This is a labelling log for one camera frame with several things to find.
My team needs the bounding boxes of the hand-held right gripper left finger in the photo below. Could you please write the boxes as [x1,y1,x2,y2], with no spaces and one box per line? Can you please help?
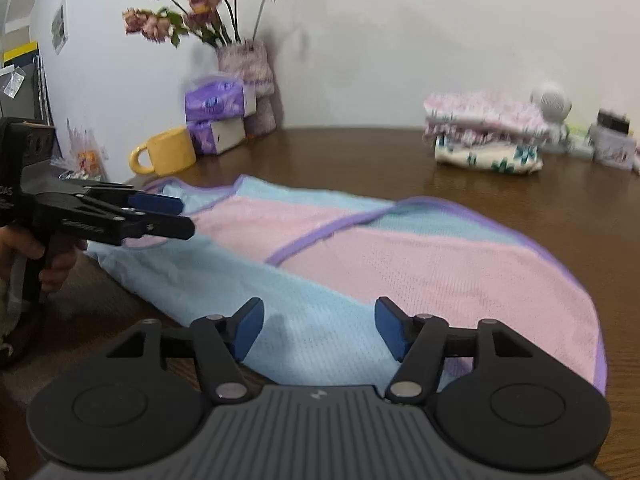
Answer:
[105,296,265,405]

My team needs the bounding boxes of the dried rose bouquet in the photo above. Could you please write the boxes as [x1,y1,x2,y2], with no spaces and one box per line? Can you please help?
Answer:
[122,0,288,48]

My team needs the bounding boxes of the purple tissue pack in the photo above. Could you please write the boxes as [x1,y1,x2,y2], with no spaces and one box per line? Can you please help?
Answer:
[189,117,247,156]
[185,76,257,122]

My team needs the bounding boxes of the green white packet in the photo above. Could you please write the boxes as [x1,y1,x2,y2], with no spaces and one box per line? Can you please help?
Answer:
[567,127,596,158]

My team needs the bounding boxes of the cream green-flower folded cloth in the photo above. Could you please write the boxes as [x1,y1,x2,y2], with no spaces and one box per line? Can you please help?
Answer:
[434,135,545,176]

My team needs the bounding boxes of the pink floral folded cloth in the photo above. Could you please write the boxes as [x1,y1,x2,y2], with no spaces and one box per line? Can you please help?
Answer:
[424,91,551,133]

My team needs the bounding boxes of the lilac ruffled folded cloth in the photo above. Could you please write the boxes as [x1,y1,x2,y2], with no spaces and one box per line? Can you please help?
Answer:
[425,125,538,147]

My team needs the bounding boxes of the yellow mug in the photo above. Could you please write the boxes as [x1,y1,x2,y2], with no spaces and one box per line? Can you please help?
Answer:
[129,127,197,176]

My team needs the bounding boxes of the clear snack packets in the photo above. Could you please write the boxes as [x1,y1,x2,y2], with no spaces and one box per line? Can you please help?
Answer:
[57,120,108,183]

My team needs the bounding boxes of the black yellow rack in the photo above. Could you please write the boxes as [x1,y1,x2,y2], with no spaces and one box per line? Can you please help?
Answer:
[0,42,56,126]

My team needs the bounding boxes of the white wall socket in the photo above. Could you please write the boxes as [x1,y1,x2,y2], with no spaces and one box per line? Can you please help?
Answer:
[51,0,68,56]

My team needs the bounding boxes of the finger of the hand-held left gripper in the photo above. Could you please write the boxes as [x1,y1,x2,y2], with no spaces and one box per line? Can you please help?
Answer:
[75,194,196,242]
[60,183,183,216]

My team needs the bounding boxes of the white round speaker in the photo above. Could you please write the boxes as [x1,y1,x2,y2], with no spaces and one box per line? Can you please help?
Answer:
[530,80,572,153]

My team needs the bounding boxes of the black charger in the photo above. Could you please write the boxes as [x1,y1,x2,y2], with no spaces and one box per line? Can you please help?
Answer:
[597,109,631,133]

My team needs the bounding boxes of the person's left hand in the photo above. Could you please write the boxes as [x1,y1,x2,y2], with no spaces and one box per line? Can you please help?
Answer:
[0,225,79,293]

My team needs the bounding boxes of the lilac textured vase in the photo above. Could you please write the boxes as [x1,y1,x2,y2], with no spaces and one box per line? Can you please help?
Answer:
[216,40,277,136]

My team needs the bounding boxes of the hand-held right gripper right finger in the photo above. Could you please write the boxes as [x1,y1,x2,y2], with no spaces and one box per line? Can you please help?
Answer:
[375,296,536,405]

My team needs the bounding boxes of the lilac tin box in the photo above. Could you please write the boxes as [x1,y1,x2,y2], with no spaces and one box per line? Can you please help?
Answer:
[590,125,638,168]

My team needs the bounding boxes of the pink blue mesh vest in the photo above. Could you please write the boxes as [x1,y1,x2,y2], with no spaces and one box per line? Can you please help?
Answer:
[85,175,608,396]

